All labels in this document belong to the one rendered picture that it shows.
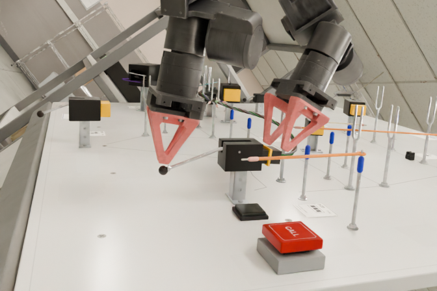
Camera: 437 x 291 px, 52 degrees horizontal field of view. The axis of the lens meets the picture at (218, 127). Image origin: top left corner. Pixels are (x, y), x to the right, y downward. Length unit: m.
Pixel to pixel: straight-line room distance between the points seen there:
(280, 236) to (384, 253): 0.14
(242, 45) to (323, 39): 0.18
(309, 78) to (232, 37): 0.17
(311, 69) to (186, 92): 0.20
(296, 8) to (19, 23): 7.67
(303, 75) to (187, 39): 0.19
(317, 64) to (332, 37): 0.05
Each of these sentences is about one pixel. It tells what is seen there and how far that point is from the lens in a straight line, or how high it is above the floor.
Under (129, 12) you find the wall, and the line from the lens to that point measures 8.19.
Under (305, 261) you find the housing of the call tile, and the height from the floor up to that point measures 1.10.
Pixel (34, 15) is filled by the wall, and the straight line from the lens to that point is 8.26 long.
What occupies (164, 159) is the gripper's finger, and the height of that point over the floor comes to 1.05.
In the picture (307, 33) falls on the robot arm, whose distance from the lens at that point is 0.74.
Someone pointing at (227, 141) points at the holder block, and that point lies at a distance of 0.65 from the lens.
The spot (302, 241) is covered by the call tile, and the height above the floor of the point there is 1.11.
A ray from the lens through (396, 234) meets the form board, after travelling 0.64.
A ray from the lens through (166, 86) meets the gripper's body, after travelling 0.59.
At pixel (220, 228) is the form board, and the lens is 0.58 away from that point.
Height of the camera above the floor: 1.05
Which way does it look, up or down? 8 degrees up
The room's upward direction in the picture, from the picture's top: 53 degrees clockwise
